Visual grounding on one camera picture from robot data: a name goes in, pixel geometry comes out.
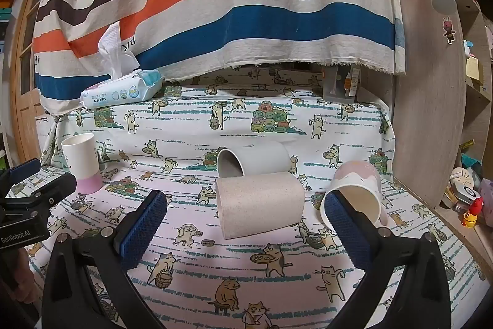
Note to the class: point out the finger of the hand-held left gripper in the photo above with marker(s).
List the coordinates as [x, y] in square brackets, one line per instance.
[25, 168]
[57, 188]

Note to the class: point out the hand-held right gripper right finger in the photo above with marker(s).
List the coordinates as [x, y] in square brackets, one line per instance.
[346, 232]

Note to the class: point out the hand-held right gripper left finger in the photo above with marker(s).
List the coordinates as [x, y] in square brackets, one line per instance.
[141, 232]

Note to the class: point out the beige speckled cup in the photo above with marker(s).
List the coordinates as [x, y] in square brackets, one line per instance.
[258, 205]

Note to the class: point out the white cup pink base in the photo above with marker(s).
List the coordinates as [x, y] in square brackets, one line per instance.
[81, 159]

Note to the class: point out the grey cup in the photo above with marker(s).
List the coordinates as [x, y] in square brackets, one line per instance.
[262, 159]

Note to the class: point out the person's left hand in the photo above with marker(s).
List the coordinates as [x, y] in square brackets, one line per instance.
[24, 275]

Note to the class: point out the wooden door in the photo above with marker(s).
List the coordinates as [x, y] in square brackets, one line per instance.
[27, 82]

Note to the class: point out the cat print table cloth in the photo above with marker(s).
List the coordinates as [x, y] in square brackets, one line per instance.
[231, 275]

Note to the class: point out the baby wipes pack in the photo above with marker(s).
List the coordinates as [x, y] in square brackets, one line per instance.
[123, 90]

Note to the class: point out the round beige disc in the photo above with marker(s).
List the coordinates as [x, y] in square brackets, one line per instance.
[462, 178]

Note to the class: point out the red yellow toy figure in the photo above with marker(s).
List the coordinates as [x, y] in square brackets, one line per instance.
[473, 213]

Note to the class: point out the white tape dispenser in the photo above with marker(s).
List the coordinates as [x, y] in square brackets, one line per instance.
[469, 195]

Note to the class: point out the teal plastic item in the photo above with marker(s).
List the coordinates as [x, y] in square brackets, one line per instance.
[470, 164]

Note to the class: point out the purple box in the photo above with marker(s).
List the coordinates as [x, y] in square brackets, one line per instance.
[486, 193]

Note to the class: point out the clear plastic storage box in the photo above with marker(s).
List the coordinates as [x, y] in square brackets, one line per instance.
[339, 86]

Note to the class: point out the wooden shelf unit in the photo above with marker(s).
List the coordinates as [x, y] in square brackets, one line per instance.
[423, 101]

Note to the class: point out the yellow sticky note pad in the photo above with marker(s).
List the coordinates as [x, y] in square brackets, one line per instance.
[473, 67]

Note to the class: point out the striped hanging cloth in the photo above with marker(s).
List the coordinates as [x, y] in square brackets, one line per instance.
[231, 24]

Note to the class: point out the cartoon bear sticker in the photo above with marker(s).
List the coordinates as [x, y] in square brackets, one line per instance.
[449, 30]

